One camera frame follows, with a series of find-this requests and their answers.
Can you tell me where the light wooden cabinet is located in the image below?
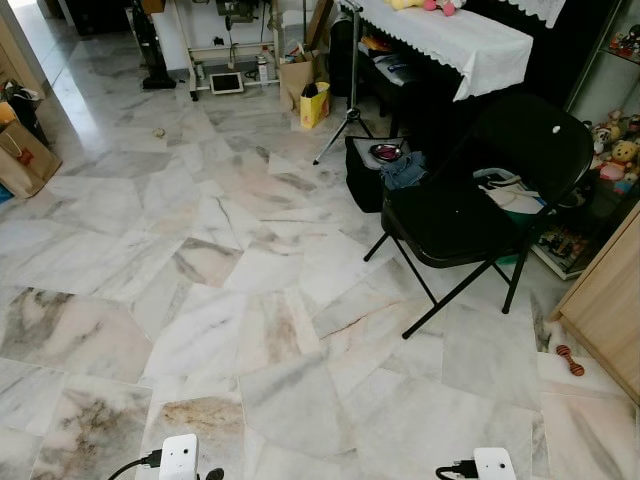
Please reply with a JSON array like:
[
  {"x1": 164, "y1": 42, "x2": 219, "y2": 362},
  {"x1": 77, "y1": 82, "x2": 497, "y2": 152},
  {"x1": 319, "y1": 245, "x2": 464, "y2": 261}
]
[{"x1": 552, "y1": 205, "x2": 640, "y2": 401}]

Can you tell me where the red dumbbell toy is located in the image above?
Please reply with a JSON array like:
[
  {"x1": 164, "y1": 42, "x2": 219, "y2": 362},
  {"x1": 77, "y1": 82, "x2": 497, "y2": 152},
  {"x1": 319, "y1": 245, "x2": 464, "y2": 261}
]
[{"x1": 557, "y1": 345, "x2": 586, "y2": 377}]

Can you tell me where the black fabric floor bag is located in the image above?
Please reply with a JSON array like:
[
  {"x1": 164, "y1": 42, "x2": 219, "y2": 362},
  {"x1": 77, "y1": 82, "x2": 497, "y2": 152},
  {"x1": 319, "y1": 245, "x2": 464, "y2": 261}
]
[{"x1": 345, "y1": 136, "x2": 411, "y2": 213}]

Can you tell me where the black folding chair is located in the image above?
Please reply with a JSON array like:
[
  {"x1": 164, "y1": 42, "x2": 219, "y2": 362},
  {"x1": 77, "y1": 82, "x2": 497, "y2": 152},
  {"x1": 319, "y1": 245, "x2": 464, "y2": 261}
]
[{"x1": 363, "y1": 92, "x2": 595, "y2": 339}]

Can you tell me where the blue denim cloth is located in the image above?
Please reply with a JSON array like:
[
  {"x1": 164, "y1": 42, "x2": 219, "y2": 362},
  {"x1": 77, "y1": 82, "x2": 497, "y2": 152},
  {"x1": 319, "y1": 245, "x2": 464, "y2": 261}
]
[{"x1": 380, "y1": 150, "x2": 426, "y2": 191}]

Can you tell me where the small pink plush toy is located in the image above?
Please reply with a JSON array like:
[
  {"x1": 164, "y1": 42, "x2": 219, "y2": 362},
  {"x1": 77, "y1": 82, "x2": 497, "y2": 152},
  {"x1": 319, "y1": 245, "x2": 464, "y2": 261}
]
[{"x1": 600, "y1": 160, "x2": 629, "y2": 183}]

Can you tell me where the large brown paper bag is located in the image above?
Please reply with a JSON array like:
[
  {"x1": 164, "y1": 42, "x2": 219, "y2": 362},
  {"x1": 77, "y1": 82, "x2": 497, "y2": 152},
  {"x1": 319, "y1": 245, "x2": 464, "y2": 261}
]
[{"x1": 0, "y1": 120, "x2": 63, "y2": 198}]

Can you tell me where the yellow paper bag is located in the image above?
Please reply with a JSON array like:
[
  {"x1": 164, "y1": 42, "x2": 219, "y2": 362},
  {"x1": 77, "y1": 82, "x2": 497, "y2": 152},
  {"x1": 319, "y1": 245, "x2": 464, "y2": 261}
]
[{"x1": 300, "y1": 82, "x2": 331, "y2": 129}]

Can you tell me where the white framed tablet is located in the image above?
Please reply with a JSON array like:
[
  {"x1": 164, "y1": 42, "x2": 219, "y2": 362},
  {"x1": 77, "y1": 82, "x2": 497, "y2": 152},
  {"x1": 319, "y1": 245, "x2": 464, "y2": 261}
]
[{"x1": 208, "y1": 72, "x2": 245, "y2": 96}]

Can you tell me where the small brown paper bag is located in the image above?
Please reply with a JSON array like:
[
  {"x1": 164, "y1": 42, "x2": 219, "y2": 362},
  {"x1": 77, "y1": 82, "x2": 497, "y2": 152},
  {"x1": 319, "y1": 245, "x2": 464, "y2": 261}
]
[{"x1": 278, "y1": 55, "x2": 316, "y2": 111}]

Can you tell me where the black backpack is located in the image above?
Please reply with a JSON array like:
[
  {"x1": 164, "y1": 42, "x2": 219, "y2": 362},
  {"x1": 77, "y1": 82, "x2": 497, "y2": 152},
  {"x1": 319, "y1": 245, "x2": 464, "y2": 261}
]
[{"x1": 0, "y1": 82, "x2": 49, "y2": 146}]

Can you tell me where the black vacuum cleaner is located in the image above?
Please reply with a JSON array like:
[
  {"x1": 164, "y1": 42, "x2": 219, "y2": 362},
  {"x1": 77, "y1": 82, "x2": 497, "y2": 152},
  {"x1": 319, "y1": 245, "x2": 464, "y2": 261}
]
[{"x1": 130, "y1": 0, "x2": 178, "y2": 91}]

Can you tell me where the black tripod stand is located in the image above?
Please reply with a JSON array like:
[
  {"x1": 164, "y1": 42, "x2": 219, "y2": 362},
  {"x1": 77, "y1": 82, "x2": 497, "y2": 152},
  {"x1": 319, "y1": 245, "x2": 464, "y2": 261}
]
[{"x1": 313, "y1": 0, "x2": 376, "y2": 166}]

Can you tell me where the glass display shelf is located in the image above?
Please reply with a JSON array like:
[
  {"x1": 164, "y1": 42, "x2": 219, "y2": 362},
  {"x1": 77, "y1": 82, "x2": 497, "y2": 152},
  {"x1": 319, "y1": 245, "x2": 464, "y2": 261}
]
[{"x1": 530, "y1": 0, "x2": 640, "y2": 281}]

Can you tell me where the black upright piano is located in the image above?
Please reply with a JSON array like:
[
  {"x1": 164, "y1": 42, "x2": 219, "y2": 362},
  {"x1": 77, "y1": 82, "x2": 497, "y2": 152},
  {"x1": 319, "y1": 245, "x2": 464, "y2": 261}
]
[{"x1": 355, "y1": 0, "x2": 626, "y2": 171}]

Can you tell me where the white lace tablecloth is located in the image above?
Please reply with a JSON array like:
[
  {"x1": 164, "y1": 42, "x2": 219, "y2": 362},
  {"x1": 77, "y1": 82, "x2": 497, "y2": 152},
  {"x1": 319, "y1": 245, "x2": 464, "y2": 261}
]
[{"x1": 345, "y1": 0, "x2": 534, "y2": 101}]

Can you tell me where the pink yellow plush toy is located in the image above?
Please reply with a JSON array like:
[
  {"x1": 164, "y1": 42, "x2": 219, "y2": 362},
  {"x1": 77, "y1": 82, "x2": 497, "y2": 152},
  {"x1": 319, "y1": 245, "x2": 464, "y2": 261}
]
[{"x1": 390, "y1": 0, "x2": 466, "y2": 16}]

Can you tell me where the short white lace cloth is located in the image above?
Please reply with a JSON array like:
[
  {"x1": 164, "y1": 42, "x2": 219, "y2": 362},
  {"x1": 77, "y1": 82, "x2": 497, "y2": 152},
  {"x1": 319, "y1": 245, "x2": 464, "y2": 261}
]
[{"x1": 495, "y1": 0, "x2": 567, "y2": 29}]

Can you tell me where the white metal table frame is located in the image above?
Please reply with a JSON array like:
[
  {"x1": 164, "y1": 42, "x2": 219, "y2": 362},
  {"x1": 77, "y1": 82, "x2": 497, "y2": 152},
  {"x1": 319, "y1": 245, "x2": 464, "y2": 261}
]
[{"x1": 175, "y1": 0, "x2": 311, "y2": 101}]

